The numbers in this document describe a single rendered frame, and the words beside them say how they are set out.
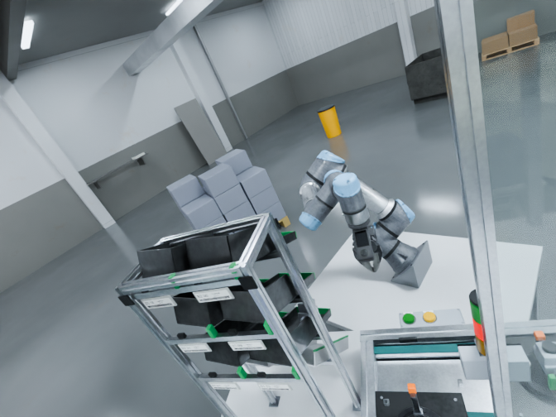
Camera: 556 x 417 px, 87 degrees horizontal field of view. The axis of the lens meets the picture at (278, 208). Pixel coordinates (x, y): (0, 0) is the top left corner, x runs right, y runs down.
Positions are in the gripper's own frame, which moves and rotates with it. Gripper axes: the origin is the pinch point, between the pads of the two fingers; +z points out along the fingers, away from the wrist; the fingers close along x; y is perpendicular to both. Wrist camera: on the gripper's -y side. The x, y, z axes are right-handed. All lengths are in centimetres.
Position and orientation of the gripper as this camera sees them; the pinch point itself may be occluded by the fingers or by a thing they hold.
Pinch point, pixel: (373, 270)
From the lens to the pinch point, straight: 106.6
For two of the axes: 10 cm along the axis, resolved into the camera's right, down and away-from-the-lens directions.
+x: -9.0, 2.2, 3.9
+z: 3.8, 8.3, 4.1
